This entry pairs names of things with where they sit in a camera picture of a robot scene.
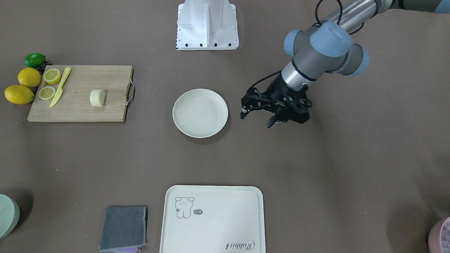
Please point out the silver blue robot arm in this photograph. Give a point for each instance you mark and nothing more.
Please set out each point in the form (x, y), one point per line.
(327, 47)

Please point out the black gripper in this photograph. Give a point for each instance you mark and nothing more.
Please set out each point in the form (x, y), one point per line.
(277, 89)

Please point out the grey folded cloth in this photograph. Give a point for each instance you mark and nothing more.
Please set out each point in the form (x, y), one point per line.
(124, 229)

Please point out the bamboo cutting board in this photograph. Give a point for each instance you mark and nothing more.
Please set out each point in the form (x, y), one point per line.
(74, 104)

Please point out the green lime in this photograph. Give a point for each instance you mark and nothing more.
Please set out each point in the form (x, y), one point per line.
(35, 60)

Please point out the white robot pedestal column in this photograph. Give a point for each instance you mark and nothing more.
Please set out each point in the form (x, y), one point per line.
(207, 25)

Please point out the whole lemon near lime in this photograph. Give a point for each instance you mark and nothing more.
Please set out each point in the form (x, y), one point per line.
(29, 77)

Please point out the pink bowl with ice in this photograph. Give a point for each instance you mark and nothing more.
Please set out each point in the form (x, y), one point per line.
(439, 237)

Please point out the lemon half near knife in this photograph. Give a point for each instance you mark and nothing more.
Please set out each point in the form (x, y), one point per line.
(52, 76)

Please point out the cream round plate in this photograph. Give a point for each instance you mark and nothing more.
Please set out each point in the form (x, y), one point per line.
(200, 113)

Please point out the yellow plastic knife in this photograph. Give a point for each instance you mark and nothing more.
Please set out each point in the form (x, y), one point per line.
(59, 90)

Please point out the lemon half outer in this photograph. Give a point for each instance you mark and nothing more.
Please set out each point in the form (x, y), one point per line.
(46, 93)

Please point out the mint green bowl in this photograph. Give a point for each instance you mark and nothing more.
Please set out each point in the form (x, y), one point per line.
(9, 215)

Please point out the cream rabbit tray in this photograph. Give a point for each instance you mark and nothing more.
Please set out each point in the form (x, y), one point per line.
(213, 219)

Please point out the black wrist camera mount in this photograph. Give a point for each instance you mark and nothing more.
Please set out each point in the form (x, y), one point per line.
(254, 100)

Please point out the whole lemon outer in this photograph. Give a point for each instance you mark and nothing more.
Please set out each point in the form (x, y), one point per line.
(18, 94)

